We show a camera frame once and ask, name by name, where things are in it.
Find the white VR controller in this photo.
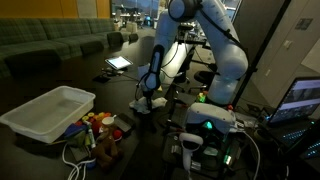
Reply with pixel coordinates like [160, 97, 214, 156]
[179, 133, 203, 171]

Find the brown plush toy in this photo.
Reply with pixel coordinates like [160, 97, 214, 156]
[91, 127, 124, 173]

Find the red ball toy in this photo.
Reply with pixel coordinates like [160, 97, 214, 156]
[113, 130, 122, 140]

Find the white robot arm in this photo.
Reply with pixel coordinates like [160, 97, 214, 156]
[141, 0, 248, 105]

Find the white terry cloth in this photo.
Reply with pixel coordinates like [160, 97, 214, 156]
[129, 97, 167, 114]

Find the tablet with lit screen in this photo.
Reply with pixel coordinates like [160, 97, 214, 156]
[105, 56, 132, 70]

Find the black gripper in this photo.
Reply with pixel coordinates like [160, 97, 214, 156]
[143, 91, 153, 110]

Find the white coiled cable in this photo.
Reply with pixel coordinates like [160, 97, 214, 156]
[61, 143, 97, 180]

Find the white marker pen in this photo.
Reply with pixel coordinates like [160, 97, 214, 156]
[87, 123, 96, 148]

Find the blue cloth pouch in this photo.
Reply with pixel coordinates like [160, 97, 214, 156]
[64, 124, 86, 138]

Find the white plastic storage bin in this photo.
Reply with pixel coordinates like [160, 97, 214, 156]
[0, 86, 96, 143]

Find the open laptop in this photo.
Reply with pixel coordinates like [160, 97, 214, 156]
[266, 76, 320, 159]

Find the green plaid sofa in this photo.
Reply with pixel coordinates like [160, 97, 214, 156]
[0, 18, 130, 78]

